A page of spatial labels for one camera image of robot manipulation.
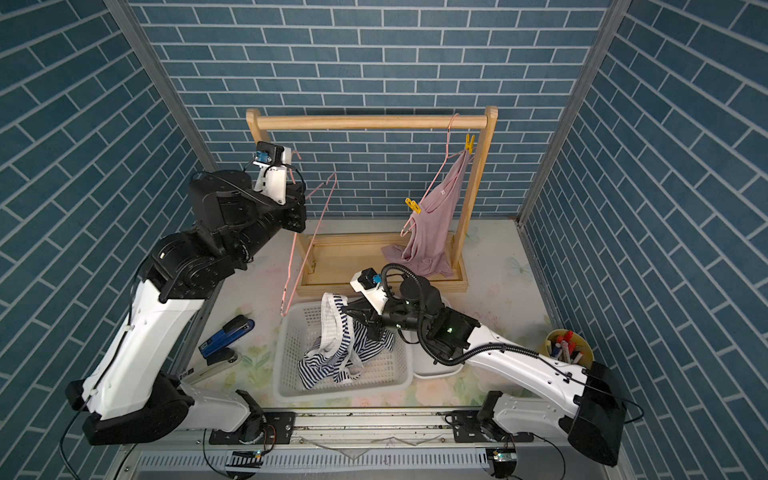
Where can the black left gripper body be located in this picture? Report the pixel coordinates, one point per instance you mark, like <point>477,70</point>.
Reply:
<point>289,214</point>

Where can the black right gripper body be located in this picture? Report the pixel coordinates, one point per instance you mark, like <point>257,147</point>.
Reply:
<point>398,317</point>

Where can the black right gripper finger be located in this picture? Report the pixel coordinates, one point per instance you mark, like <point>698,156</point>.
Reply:
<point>367,332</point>
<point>359,306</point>

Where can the blue white striped tank top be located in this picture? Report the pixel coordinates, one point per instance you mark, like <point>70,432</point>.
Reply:
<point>334,354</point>

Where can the pink wire hanger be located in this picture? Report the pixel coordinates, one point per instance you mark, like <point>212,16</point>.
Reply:
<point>292,280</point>

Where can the pink tank top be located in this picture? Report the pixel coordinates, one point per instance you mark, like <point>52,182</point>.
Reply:
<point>425,252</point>

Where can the pink hanger with pink top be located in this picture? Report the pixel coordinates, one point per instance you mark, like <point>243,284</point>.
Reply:
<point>447,156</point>

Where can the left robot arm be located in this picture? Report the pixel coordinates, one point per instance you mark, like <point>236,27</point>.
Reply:
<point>128,398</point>

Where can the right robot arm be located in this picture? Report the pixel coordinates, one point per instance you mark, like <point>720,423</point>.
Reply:
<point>586,403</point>

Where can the wooden clothes rack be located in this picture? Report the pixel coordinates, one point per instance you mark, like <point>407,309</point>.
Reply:
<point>381,160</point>

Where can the white plastic tray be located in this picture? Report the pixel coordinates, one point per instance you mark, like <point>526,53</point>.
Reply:
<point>423,366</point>

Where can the white plastic basket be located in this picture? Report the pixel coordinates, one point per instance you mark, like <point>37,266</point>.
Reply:
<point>388,371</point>

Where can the yellow clothespin lower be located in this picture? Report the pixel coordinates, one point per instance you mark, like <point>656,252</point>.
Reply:
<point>413,205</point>

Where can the yellow clothespin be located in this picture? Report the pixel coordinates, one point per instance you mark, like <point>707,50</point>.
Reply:
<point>470,141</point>
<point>413,205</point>

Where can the blue stapler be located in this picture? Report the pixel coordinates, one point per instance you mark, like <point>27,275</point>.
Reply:
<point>226,335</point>

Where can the yellow cup with pens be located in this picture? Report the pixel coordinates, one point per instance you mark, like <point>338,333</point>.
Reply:
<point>567,346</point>

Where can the white stapler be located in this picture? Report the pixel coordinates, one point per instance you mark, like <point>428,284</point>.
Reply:
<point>214,364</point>

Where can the yellow clothespin upper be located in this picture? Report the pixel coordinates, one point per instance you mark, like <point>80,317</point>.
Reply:
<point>470,141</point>

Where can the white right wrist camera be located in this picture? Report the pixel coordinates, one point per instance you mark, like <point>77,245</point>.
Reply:
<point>368,282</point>

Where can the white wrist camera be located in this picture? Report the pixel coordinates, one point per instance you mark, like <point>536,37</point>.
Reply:
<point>368,282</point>
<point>272,161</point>

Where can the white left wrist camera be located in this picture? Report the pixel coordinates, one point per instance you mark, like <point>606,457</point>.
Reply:
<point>272,161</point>

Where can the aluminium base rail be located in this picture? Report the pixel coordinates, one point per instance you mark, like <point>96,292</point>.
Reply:
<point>515,439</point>

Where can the aluminium corner post left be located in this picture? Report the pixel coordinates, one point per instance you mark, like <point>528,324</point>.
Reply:
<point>139,42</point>

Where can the aluminium corner post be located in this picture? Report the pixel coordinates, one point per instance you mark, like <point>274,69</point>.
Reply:
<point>139,42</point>
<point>594,59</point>

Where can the aluminium corner post right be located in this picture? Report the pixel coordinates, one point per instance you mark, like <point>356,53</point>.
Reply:
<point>594,59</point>

